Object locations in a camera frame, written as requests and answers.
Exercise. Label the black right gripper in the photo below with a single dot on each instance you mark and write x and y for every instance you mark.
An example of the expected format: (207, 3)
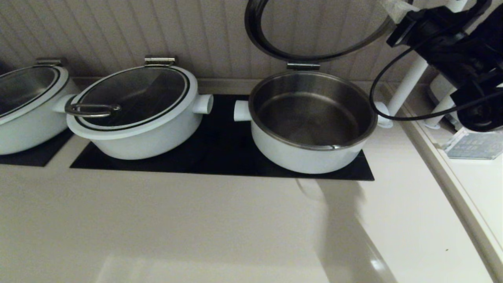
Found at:
(428, 27)

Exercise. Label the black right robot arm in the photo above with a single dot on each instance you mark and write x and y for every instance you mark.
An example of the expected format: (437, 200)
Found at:
(479, 70)

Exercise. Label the white pot with steel interior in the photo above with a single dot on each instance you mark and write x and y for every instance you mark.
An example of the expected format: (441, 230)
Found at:
(306, 159)

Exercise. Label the white round cooking pot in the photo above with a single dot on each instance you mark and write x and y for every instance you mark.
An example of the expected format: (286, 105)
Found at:
(27, 133)
(149, 143)

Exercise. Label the white-rimmed glass lid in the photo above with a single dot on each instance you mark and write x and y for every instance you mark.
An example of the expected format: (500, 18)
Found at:
(23, 86)

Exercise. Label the white slanted pole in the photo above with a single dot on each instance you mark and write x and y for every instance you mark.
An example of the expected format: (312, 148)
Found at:
(408, 86)
(442, 110)

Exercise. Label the white toaster appliance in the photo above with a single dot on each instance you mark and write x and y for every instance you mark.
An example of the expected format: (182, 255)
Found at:
(442, 84)

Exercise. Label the clear acrylic sign holder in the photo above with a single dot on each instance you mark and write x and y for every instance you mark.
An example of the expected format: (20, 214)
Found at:
(475, 145)

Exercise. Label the long black induction cooktop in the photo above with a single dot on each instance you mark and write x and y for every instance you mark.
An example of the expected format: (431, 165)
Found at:
(220, 157)

